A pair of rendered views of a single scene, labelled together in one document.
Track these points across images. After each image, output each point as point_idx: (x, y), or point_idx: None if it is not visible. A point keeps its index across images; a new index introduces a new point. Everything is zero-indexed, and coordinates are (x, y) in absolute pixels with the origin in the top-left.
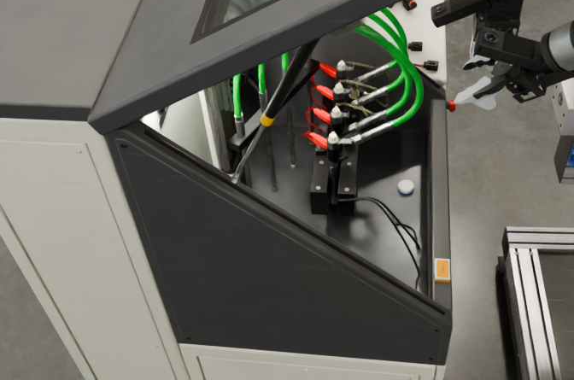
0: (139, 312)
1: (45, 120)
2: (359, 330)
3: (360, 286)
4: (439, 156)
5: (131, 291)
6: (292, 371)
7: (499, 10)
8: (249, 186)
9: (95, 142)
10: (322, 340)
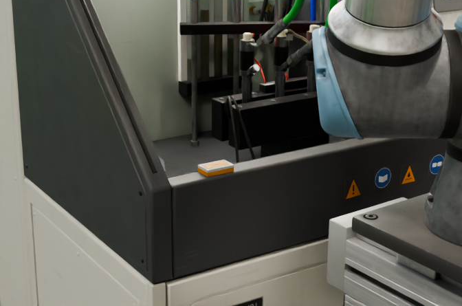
0: (9, 113)
1: None
2: (100, 177)
3: (96, 86)
4: (369, 138)
5: (7, 76)
6: (72, 254)
7: None
8: (192, 100)
9: None
10: (83, 192)
